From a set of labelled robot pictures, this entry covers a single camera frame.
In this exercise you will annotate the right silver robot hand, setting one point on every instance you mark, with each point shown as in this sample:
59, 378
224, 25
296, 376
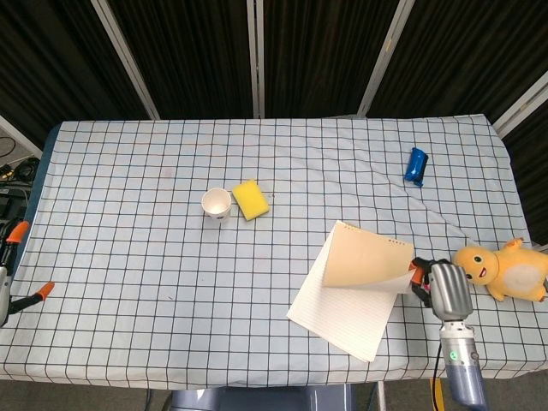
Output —
445, 287

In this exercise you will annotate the beige paper notepad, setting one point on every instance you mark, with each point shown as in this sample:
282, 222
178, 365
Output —
342, 295

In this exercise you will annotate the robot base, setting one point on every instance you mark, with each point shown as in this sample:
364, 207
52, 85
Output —
261, 399

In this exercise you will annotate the yellow plush duck toy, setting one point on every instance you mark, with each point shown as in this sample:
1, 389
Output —
509, 272

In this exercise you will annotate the yellow sponge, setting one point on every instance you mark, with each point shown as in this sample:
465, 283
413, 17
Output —
251, 200

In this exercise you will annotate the white paper cup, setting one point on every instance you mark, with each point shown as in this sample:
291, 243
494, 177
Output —
216, 207

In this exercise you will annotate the blue checkered tablecloth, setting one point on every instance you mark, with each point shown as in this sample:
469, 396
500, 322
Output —
150, 278

